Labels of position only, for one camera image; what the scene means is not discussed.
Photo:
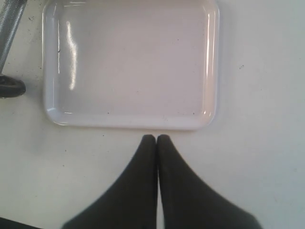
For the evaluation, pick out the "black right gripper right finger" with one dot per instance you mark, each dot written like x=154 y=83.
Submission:
x=188 y=202

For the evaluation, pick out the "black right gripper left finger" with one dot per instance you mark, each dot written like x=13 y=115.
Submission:
x=131 y=201

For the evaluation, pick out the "black weight plate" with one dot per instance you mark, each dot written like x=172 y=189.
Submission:
x=11 y=87

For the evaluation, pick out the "chrome threaded dumbbell bar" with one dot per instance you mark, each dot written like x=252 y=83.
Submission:
x=10 y=16

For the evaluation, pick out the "white plastic tray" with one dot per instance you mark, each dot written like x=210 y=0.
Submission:
x=144 y=64

